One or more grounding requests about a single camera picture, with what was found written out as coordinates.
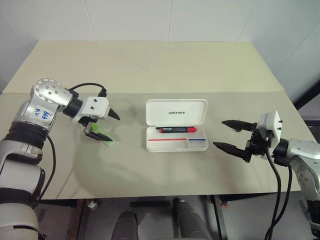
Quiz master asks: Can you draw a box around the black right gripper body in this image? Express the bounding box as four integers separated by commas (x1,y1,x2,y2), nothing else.
246,122,273,161

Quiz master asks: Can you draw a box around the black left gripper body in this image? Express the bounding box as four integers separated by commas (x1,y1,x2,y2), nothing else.
80,115,99,135

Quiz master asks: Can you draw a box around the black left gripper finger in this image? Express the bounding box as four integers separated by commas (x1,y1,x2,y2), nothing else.
84,131,116,143
107,105,121,121

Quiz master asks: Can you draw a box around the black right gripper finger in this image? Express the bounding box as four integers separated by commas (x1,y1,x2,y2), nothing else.
221,120,258,132
212,141,253,164

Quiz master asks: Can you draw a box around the translucent green marker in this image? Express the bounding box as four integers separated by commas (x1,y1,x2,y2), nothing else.
90,122,117,147

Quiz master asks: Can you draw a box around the red marker with black cap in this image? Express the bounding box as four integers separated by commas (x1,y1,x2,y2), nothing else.
155,126,198,134

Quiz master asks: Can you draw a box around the white hinged pencil case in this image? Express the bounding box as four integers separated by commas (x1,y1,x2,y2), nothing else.
145,98,209,153

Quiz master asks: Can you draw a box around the large dark rounded shape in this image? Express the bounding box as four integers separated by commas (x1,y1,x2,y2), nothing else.
172,197,214,240

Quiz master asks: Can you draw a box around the brown table leg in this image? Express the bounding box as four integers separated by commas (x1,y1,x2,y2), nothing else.
67,198,85,240

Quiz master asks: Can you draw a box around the small dark rounded shape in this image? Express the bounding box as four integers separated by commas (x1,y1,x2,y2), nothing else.
113,207,140,240

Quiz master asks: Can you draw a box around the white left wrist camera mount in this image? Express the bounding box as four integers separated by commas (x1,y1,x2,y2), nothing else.
72,96,111,124

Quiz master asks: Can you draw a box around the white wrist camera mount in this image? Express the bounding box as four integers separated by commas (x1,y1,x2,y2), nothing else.
257,109,283,161
72,96,111,124

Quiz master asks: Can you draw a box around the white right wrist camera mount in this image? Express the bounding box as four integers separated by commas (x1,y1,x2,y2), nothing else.
257,109,283,161

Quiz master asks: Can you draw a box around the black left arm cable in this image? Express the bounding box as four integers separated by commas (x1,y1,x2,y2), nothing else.
32,82,109,208

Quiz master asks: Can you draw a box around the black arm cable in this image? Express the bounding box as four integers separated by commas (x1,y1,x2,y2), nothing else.
32,82,109,208
264,134,293,240

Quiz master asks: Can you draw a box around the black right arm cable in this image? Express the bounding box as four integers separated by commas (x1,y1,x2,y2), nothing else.
264,134,293,240

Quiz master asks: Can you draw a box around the black metal table frame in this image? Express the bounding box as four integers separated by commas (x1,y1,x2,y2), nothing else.
206,194,231,240

